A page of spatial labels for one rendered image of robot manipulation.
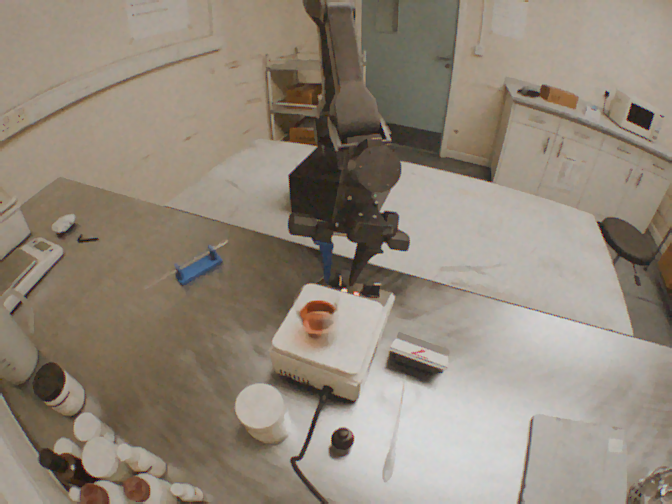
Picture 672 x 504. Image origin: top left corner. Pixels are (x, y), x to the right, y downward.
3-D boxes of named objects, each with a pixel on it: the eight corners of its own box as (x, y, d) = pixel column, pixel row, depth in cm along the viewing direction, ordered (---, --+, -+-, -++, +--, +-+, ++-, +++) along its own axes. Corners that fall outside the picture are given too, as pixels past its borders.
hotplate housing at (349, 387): (324, 284, 59) (323, 252, 54) (393, 303, 56) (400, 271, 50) (267, 387, 44) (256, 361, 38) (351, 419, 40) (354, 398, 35)
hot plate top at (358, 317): (307, 285, 48) (307, 281, 48) (384, 307, 45) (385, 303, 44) (269, 348, 40) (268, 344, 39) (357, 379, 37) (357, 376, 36)
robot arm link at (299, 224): (295, 175, 49) (297, 177, 43) (406, 196, 53) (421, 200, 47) (286, 227, 51) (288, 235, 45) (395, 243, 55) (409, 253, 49)
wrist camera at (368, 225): (339, 193, 46) (352, 196, 39) (387, 201, 48) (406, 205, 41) (333, 234, 47) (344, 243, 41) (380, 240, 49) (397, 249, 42)
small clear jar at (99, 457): (102, 474, 30) (75, 462, 26) (118, 443, 34) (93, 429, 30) (130, 494, 29) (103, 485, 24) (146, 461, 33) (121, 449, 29)
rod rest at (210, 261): (216, 254, 65) (211, 241, 63) (223, 262, 63) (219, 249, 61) (175, 277, 60) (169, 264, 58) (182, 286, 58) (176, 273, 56)
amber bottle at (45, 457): (99, 461, 31) (52, 436, 24) (109, 486, 29) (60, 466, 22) (79, 472, 29) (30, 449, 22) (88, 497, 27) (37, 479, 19)
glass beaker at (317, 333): (317, 312, 44) (314, 271, 38) (348, 333, 41) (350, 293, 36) (287, 341, 40) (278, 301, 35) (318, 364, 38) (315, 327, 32)
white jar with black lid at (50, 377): (57, 389, 39) (32, 368, 34) (84, 378, 41) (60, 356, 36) (59, 421, 34) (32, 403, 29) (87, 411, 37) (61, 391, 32)
